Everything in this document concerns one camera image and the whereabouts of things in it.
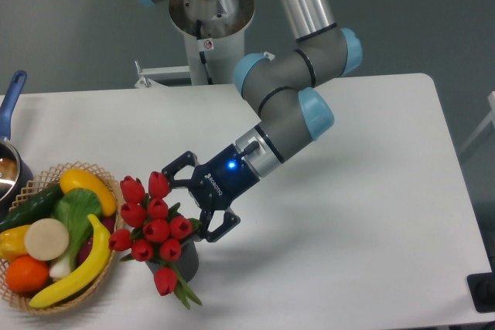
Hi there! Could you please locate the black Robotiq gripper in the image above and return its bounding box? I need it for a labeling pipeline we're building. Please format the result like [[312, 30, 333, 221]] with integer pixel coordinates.
[[161, 145, 260, 243]]

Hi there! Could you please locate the red tulip bouquet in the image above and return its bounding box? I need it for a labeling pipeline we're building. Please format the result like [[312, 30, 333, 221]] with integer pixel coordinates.
[[108, 172, 202, 308]]

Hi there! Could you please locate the dark grey ribbed vase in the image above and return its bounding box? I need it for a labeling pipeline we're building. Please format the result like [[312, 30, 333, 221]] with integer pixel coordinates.
[[145, 240, 200, 283]]

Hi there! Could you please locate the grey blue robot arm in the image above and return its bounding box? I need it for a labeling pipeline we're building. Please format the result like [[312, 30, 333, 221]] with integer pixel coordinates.
[[140, 0, 362, 243]]

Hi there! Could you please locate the dark red vegetable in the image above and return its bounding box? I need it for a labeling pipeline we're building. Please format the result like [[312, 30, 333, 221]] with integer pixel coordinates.
[[77, 216, 115, 266]]

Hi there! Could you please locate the yellow banana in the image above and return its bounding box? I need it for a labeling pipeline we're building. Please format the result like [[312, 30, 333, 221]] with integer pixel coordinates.
[[29, 214, 111, 309]]

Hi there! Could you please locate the yellow squash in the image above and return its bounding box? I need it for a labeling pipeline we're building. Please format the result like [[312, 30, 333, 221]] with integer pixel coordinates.
[[60, 168, 117, 217]]

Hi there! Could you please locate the green bok choy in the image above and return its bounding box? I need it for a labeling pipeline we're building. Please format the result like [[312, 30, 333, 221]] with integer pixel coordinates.
[[49, 188, 102, 281]]

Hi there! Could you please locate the green cucumber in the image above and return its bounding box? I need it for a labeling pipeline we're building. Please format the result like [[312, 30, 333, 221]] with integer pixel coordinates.
[[1, 183, 63, 232]]

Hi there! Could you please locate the beige round disc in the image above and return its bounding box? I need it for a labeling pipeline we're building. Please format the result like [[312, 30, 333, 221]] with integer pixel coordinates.
[[24, 218, 69, 261]]

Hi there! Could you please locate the orange fruit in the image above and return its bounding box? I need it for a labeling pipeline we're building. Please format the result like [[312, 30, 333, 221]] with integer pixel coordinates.
[[5, 255, 49, 294]]

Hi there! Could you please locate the yellow bell pepper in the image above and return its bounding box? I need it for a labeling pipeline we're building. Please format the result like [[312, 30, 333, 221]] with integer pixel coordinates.
[[0, 225, 30, 261]]

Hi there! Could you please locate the woven wicker basket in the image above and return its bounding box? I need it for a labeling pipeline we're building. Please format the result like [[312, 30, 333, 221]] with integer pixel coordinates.
[[1, 161, 124, 315]]

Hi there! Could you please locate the black device at table edge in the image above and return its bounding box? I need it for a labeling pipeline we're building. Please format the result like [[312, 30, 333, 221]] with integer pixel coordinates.
[[466, 272, 494, 313]]

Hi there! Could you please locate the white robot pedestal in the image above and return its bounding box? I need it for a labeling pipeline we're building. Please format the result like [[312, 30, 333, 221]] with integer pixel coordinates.
[[134, 0, 276, 89]]

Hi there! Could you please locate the blue handled saucepan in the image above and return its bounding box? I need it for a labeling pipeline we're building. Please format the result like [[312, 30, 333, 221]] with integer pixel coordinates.
[[1, 70, 33, 220]]

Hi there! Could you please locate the white frame at right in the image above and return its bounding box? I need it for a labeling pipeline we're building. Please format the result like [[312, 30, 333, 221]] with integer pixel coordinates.
[[458, 91, 494, 162]]

